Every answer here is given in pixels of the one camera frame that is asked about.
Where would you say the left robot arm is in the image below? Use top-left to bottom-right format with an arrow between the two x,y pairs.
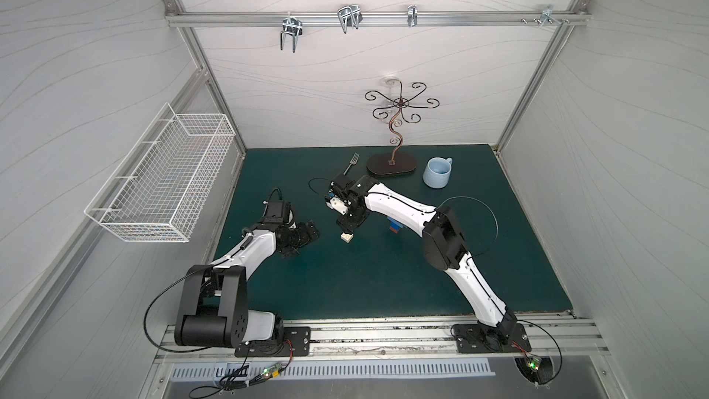
142,199 -> 319,354

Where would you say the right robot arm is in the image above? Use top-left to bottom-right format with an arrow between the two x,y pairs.
326,175 -> 518,352

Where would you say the silver metal fork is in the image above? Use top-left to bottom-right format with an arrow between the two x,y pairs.
343,153 -> 360,175

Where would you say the brown metal mug tree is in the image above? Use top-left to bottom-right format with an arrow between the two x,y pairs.
364,79 -> 441,177

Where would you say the green table mat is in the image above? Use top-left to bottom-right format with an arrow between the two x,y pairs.
217,145 -> 572,320

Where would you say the light blue mug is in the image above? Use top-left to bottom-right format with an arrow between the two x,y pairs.
423,157 -> 453,190

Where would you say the white vent strip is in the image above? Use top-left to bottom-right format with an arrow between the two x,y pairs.
170,358 -> 496,386

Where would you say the metal double hook middle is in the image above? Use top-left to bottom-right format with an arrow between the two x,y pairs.
337,5 -> 363,33

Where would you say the metal double hook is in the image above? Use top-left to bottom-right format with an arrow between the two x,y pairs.
337,5 -> 363,33
280,17 -> 304,53

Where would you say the metal double hook left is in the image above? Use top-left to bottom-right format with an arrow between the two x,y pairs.
280,17 -> 304,53

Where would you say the small metal hook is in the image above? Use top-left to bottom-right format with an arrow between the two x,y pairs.
407,5 -> 418,28

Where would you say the metal hook right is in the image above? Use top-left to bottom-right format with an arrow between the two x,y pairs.
521,5 -> 571,28

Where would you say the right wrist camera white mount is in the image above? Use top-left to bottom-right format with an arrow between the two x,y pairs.
326,193 -> 349,215

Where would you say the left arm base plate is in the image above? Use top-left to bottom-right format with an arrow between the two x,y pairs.
234,326 -> 311,358

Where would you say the white wire basket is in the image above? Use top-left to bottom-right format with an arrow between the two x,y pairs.
84,103 -> 236,243

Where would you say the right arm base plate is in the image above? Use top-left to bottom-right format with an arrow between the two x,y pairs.
450,323 -> 532,354

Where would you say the aluminium top rail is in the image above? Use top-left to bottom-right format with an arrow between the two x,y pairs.
165,9 -> 592,28

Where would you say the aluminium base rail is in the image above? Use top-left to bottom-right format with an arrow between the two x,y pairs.
154,315 -> 610,364

